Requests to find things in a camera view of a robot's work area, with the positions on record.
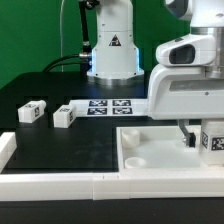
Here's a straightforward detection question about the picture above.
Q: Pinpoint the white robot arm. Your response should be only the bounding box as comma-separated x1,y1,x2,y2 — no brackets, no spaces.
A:
79,0,224,146

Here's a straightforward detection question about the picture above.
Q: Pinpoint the white marker base plate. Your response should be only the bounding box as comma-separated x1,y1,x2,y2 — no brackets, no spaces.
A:
69,99,148,117

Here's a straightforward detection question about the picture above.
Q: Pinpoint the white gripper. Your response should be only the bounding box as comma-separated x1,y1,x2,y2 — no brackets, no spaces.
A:
148,0,224,148

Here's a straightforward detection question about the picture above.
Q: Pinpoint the white square tabletop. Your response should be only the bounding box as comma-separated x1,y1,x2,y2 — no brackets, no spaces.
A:
116,125,224,171

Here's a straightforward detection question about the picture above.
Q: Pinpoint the black cable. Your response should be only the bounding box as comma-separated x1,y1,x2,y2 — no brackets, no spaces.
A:
41,0,101,73

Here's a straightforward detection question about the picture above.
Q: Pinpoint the white U-shaped fence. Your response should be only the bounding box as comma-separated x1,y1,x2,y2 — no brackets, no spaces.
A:
0,132,224,201

